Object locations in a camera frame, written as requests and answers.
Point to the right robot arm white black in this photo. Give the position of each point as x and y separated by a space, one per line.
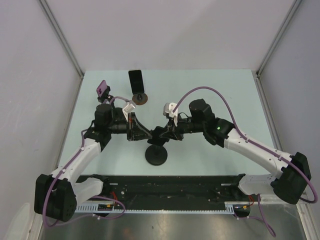
288 174

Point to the black ball-joint phone stand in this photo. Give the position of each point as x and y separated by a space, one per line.
106 97

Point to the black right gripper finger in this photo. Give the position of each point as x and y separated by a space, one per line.
167 130
172 136

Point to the wooden base phone stand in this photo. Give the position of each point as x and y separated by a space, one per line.
140 98

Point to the aluminium frame post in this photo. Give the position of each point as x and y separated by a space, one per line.
44 5
279 35

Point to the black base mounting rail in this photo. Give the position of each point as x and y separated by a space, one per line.
173 192

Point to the aluminium frame post right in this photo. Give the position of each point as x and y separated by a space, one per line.
279 35

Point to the black smartphone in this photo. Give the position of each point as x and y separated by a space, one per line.
156 139

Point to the white slotted cable duct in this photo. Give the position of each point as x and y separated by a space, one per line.
96 208

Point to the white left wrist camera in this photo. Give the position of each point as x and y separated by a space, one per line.
128 107

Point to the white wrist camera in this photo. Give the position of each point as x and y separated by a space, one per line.
169 113
128 107

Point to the dark glossy smartphone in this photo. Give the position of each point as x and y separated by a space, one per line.
136 81

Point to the aluminium frame post left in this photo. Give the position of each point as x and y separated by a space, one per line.
44 5

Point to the purple smartphone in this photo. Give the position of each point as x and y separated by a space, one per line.
102 87

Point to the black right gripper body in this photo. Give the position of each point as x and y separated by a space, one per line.
181 128

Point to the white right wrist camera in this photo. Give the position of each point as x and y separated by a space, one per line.
169 113

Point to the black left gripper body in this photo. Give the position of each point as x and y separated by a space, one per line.
130 131

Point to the black phone stand round base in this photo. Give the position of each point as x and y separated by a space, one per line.
156 155

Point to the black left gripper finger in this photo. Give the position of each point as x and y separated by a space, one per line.
141 127
141 136

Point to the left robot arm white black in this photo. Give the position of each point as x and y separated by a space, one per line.
58 194

